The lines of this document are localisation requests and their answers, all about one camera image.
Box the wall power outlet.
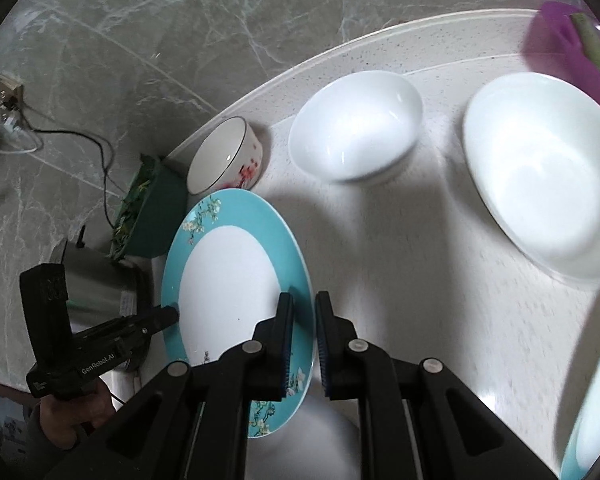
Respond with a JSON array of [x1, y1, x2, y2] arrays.
[[0, 74, 25, 126]]

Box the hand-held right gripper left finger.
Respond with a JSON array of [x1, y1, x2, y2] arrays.
[[45, 291, 301, 480]]

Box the white deep bowl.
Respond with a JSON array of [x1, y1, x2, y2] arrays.
[[288, 71, 424, 183]]

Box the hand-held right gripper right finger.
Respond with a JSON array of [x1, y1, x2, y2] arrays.
[[315, 290, 558, 480]]

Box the person's left hand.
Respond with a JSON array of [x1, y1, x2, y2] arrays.
[[30, 379, 117, 451]]

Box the white bowl red flowers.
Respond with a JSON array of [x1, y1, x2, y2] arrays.
[[186, 116, 265, 196]]

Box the purple plastic bowl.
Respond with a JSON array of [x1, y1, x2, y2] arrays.
[[522, 0, 600, 126]]

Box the black power cable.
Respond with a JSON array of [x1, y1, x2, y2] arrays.
[[12, 105, 118, 233]]

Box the dark green rectangular basket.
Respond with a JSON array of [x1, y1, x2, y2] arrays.
[[109, 154, 188, 261]]

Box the white cable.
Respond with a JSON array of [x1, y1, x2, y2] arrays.
[[0, 130, 45, 155]]

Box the teal floral rim plate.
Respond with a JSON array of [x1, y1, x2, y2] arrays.
[[161, 189, 315, 440], [560, 320, 600, 480]]

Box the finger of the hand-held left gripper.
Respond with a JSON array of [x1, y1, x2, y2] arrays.
[[127, 305, 181, 340]]

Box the large white shallow bowl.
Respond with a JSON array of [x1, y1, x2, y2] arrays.
[[462, 72, 600, 291]]

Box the green vegetable piece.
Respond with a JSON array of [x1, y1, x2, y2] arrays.
[[570, 12, 600, 73]]

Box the stainless steel kettle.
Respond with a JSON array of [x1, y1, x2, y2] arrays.
[[50, 237, 151, 371]]

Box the person's left forearm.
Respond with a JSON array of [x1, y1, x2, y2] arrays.
[[0, 385, 56, 480]]

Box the chopped greens in basket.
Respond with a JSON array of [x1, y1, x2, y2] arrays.
[[110, 155, 159, 261]]

